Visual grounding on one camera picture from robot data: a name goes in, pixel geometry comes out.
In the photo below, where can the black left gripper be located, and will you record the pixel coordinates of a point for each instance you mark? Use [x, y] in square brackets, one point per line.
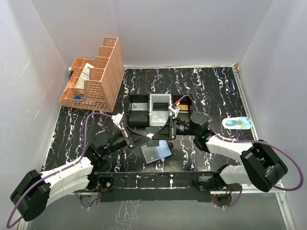
[128, 138]

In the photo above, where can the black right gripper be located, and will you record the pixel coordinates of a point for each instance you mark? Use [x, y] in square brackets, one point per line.
[172, 128]

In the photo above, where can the black credit card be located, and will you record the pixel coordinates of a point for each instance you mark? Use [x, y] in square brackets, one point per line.
[152, 143]

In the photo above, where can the black leather card holder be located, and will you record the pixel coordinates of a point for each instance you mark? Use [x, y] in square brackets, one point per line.
[153, 154]

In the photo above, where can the dark card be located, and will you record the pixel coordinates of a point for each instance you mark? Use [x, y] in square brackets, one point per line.
[160, 106]

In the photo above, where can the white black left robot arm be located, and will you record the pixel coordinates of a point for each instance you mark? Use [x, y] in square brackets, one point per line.
[37, 190]

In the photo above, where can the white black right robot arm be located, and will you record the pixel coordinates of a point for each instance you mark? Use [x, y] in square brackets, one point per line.
[259, 163]

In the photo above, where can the gold card in right bin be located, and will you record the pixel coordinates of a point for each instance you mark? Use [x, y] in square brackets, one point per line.
[185, 108]

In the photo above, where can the card in left bin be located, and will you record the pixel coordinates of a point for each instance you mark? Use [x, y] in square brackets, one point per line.
[139, 106]

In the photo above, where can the white middle bin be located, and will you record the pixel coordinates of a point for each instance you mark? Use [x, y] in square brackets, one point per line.
[158, 118]

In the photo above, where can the black left bin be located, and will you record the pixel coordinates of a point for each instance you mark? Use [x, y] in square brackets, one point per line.
[138, 118]

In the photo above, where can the black bin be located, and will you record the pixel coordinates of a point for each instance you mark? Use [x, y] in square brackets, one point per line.
[185, 99]
[138, 118]

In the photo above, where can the black right bin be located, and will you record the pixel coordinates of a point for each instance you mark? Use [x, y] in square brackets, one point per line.
[185, 99]

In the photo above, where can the orange plastic desk organizer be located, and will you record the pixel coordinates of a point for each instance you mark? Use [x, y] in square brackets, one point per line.
[100, 92]

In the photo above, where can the blue white blister pack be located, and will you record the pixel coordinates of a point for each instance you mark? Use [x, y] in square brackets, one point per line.
[238, 123]

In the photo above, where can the white paper packet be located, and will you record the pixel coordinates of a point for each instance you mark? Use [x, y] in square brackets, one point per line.
[85, 73]

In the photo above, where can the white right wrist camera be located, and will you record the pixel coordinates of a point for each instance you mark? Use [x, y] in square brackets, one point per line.
[174, 109]

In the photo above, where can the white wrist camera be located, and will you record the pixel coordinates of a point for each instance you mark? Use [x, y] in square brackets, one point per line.
[117, 119]
[174, 109]

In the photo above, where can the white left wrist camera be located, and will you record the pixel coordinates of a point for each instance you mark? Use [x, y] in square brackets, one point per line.
[117, 119]

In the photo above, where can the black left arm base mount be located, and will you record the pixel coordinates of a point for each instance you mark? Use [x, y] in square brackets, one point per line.
[105, 184]

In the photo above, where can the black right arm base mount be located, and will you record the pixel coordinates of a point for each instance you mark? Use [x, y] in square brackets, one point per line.
[211, 184]

